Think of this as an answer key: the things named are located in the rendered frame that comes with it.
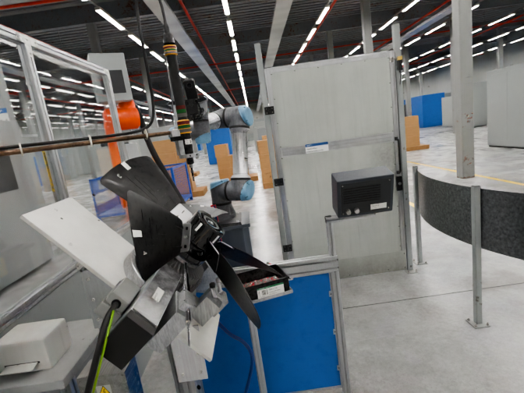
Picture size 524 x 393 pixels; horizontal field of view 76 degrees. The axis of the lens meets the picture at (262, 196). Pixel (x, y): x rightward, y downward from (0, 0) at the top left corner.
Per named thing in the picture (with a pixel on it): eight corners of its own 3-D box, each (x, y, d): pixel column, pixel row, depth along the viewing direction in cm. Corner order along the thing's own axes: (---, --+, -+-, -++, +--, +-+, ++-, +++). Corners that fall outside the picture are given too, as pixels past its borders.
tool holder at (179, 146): (178, 159, 112) (173, 129, 110) (171, 160, 118) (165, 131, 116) (203, 155, 117) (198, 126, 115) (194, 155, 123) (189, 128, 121)
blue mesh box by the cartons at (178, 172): (142, 215, 753) (132, 172, 734) (160, 203, 876) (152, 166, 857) (180, 211, 749) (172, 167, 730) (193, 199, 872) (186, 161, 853)
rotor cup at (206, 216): (174, 254, 104) (201, 224, 103) (165, 228, 116) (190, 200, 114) (208, 270, 113) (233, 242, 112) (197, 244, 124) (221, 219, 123)
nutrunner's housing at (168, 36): (188, 164, 116) (161, 22, 107) (183, 164, 119) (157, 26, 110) (198, 163, 118) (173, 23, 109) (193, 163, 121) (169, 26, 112)
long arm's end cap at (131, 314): (100, 342, 78) (131, 308, 77) (125, 361, 80) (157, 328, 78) (94, 351, 76) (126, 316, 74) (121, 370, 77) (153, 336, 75)
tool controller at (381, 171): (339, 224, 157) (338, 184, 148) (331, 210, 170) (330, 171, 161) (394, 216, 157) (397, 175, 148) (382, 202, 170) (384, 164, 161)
